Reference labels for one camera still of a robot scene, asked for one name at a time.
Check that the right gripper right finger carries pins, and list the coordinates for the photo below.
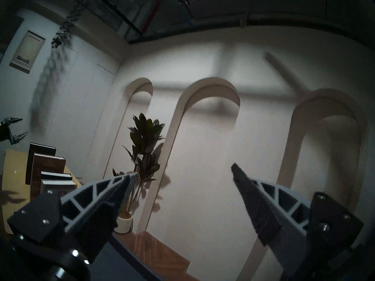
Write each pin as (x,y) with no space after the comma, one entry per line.
(275,216)

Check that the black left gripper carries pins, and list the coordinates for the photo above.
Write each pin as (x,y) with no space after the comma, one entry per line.
(3,132)

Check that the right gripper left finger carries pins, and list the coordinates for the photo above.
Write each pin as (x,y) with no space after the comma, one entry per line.
(99,213)

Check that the grey ianra book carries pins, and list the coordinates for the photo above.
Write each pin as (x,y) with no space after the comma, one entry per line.
(60,185)

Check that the black metal shelf cart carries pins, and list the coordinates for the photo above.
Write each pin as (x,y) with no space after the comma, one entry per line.
(117,265)

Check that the white plant pot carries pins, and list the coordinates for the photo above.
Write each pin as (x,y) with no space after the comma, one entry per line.
(123,223)

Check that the black Crime and Punishment book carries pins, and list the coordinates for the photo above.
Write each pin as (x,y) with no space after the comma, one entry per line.
(38,148)

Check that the brown Homes book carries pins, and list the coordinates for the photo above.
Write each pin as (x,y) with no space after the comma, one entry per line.
(47,166)

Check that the black Century book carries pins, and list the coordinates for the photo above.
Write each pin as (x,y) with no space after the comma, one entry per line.
(55,176)

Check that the tall green leafy plant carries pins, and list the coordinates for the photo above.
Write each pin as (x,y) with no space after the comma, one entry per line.
(146,134)

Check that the black hanging scissor fixture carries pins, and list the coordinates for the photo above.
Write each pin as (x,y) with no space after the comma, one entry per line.
(62,30)

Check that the framed wall picture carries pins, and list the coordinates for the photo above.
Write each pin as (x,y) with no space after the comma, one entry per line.
(27,50)

